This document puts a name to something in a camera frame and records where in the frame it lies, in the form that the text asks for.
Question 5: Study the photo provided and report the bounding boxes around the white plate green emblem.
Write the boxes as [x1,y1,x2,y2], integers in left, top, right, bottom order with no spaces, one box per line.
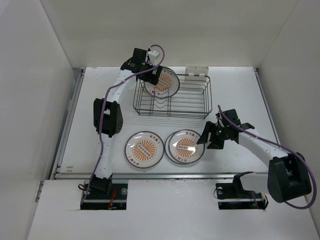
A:
[165,132,176,163]

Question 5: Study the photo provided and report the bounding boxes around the metal wire dish rack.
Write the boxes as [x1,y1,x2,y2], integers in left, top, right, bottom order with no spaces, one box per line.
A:
[133,74,212,119]

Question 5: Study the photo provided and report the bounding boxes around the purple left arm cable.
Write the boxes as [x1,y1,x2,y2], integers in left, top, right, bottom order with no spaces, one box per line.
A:
[81,44,166,205]

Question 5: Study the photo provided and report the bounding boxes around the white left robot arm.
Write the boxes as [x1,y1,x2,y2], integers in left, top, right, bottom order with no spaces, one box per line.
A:
[84,44,165,199]

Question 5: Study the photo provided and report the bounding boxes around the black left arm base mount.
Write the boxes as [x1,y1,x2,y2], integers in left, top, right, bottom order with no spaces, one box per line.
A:
[80,182,128,211]

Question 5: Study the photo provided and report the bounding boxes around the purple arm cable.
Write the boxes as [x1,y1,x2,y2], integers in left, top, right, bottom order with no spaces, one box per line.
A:
[81,44,166,205]
[217,104,316,209]

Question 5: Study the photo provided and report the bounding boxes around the orange sunburst plate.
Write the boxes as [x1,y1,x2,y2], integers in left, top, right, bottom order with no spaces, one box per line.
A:
[124,131,165,169]
[144,67,180,99]
[167,129,205,164]

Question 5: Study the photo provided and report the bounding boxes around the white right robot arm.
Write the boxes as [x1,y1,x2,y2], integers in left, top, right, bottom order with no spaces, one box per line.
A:
[197,109,318,209]

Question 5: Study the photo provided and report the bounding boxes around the orange sunburst plate front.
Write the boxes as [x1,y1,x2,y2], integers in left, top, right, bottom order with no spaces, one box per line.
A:
[124,131,165,169]

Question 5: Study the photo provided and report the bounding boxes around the white plastic cutlery holder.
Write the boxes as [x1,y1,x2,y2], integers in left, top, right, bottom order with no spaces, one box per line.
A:
[185,64,209,81]

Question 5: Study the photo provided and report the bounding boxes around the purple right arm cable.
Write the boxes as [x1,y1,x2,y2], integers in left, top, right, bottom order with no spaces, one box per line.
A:
[217,104,316,209]

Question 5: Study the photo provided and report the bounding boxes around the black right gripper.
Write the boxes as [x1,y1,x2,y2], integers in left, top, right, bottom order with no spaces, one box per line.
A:
[196,120,229,150]

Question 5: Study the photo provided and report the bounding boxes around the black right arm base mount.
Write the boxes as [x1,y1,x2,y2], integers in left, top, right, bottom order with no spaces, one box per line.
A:
[213,182,269,211]

